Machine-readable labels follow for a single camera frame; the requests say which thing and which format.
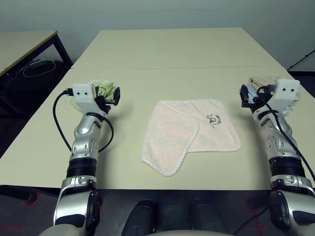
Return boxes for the dark grey robot left leg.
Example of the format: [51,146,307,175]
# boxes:
[126,200,158,236]

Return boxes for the green folded towel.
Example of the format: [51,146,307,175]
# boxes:
[69,78,116,114]

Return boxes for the dark grey robot right leg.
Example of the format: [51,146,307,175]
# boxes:
[188,198,222,236]

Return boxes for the dark grey robot leg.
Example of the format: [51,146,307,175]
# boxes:
[126,200,158,236]
[188,198,222,236]

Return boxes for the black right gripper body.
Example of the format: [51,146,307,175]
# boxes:
[251,85,276,109]

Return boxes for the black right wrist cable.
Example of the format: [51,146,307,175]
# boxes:
[233,88,315,236]

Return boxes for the beige side table black legs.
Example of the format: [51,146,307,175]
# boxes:
[0,29,73,118]

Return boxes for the pink terry towel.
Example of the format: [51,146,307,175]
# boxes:
[141,99,242,177]

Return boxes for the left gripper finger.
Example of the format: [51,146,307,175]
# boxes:
[112,86,122,107]

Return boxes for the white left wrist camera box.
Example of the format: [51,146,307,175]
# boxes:
[72,83,110,116]

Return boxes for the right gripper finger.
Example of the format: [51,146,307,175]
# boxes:
[240,84,252,108]

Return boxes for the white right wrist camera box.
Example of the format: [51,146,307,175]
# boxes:
[267,78,300,110]

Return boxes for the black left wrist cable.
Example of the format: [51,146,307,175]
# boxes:
[53,88,114,152]

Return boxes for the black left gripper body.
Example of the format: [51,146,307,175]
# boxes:
[94,94,116,114]

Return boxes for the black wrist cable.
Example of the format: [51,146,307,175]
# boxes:
[53,88,114,152]
[233,88,315,236]

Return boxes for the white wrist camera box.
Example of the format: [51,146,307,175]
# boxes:
[72,83,110,116]
[267,78,300,110]

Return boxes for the power adapter with white cable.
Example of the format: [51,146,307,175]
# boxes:
[23,59,56,77]

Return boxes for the beige folded towel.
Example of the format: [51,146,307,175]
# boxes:
[248,77,301,109]

